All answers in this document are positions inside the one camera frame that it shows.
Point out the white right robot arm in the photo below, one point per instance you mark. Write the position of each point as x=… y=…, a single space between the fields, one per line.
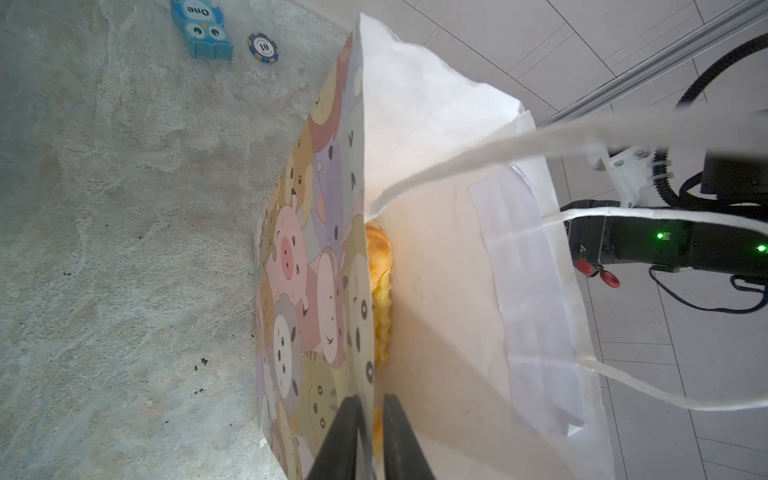
x=666 y=229

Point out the blue poker chip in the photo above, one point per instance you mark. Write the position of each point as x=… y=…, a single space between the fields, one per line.
x=263 y=48

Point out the braided yellow fake bread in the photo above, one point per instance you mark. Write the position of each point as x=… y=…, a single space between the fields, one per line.
x=382 y=303

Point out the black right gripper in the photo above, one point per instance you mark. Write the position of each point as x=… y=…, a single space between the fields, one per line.
x=600 y=240

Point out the ridged yellow fake bread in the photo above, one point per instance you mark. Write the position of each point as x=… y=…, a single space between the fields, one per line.
x=378 y=433

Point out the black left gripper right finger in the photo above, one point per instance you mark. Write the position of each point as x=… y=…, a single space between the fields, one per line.
x=403 y=458

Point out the cartoon animal paper bag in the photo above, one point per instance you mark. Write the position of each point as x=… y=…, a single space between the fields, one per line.
x=490 y=351

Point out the long fake bread roll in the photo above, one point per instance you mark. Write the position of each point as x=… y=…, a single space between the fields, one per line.
x=379 y=250

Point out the blue owl toy block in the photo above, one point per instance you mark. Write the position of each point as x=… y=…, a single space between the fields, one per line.
x=202 y=25

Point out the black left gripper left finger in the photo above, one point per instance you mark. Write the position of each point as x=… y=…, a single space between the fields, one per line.
x=337 y=458

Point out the red kitchen tongs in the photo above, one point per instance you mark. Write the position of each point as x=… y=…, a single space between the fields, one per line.
x=591 y=270

